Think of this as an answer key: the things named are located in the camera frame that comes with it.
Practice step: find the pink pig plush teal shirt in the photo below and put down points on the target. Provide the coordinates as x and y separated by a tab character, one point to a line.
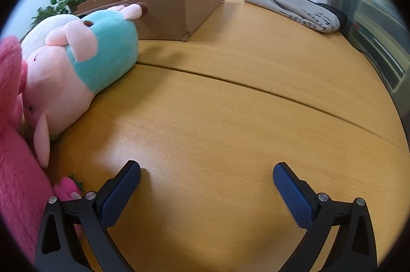
78	61

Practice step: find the big pink bear plush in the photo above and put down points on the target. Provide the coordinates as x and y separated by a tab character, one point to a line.
25	188

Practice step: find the grey patterned cloth bag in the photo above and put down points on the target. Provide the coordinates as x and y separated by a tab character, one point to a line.
317	16

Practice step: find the green potted plant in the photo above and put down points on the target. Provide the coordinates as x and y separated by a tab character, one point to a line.
55	7

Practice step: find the brown cardboard box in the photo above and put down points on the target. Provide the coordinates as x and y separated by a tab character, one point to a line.
165	20

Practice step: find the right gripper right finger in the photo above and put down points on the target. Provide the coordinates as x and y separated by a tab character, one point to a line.
354	247

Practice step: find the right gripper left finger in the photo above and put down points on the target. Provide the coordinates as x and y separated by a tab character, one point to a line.
58	247

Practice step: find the small pink strawberry plush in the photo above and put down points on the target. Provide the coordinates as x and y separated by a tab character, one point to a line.
67	189

